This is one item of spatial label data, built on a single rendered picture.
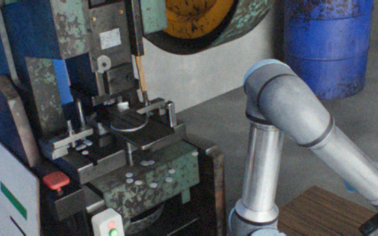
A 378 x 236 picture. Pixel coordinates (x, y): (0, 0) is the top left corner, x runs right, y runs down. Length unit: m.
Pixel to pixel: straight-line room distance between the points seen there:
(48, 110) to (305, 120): 1.05
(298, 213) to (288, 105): 0.91
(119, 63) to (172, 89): 1.84
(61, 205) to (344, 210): 1.04
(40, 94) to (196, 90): 1.96
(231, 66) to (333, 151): 2.71
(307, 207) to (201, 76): 1.86
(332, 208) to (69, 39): 1.13
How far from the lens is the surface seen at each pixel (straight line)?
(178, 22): 1.85
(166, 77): 3.40
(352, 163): 1.18
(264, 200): 1.31
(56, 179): 1.47
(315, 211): 1.95
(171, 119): 1.76
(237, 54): 3.82
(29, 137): 1.91
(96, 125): 1.72
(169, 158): 1.70
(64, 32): 1.47
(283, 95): 1.08
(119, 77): 1.62
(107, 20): 1.59
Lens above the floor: 1.50
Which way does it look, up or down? 28 degrees down
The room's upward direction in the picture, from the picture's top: 6 degrees counter-clockwise
